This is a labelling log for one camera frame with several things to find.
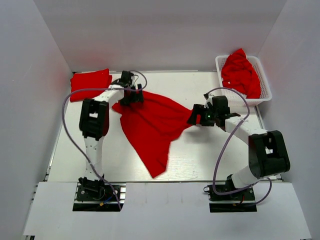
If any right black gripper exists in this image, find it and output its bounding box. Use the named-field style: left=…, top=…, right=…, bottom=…
left=187, top=104, right=219, bottom=127

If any red t shirt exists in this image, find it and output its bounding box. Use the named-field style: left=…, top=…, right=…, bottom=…
left=112, top=91, right=192, bottom=179
left=70, top=68, right=113, bottom=102

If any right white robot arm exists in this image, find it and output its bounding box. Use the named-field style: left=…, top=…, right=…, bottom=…
left=187, top=95, right=291, bottom=200

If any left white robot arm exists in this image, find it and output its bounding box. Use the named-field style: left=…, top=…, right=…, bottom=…
left=79, top=71, right=144, bottom=200

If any red t shirts pile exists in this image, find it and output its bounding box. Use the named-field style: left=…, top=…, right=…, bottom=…
left=221, top=48, right=261, bottom=99

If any white plastic basket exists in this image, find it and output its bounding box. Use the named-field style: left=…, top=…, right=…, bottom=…
left=215, top=55, right=272, bottom=107

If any folded red t shirt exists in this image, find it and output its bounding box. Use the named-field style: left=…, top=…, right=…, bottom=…
left=70, top=68, right=113, bottom=102

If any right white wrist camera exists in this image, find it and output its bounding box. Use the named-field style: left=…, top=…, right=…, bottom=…
left=203, top=93, right=215, bottom=109

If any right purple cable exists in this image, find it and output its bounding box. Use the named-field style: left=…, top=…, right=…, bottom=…
left=203, top=87, right=273, bottom=207

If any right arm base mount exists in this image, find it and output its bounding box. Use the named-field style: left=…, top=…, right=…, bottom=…
left=203, top=185, right=257, bottom=213

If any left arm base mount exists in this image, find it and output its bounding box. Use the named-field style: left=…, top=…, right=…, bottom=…
left=72, top=183, right=121, bottom=212

